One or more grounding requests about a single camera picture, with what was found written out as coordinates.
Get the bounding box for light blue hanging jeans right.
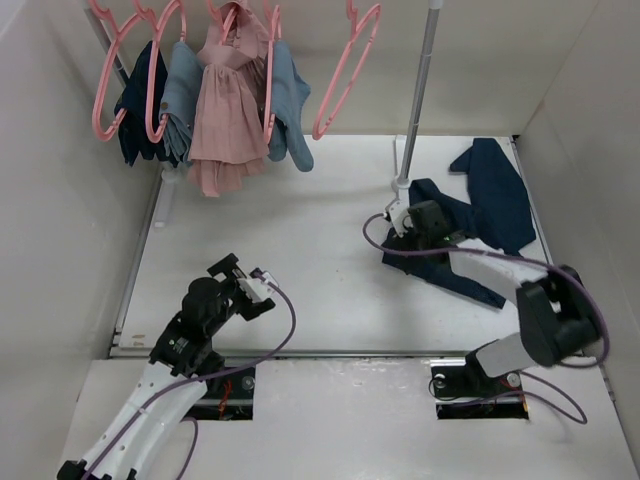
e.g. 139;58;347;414
268;40;314;173

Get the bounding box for dark blue hanging garment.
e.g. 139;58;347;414
114;41;177;166

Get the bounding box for left grey rack pole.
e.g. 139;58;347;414
83;0;129;86

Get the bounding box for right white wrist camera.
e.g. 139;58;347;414
384;198;413;237

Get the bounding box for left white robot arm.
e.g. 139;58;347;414
57;254;277;479

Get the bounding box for pink hanging dress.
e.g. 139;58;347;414
189;4;269;197

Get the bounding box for light blue hanging jeans left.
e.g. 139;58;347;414
159;42;204;164

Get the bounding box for light blue hanging jeans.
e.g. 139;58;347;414
268;40;314;173
159;42;204;164

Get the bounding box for empty pink hanger right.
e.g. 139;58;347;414
312;1;382;141

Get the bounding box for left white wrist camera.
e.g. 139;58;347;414
238;269;278;304

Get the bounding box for pink hanger with dress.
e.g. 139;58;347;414
206;1;249;49

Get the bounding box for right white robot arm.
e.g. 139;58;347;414
404;201;603;400

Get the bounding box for right grey rack pole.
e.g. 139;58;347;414
397;0;445;184

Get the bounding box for pink hanger far left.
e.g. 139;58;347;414
87;1;144;142

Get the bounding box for grey rack pole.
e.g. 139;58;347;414
83;0;129;86
397;0;445;184

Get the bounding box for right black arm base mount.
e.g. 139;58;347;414
428;358;529;420

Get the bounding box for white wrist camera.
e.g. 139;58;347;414
238;269;278;304
384;198;413;237

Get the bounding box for pink hanger with light jeans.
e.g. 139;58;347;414
262;0;282;143

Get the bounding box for dark blue jeans trousers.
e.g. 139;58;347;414
382;138;536;310

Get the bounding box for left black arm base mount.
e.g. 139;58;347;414
187;367;256;421

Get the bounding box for aluminium rail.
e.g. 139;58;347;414
107;346;466;359

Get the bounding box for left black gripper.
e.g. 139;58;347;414
206;255;273;335

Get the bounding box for right white rack foot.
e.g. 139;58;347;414
391;135;415;203

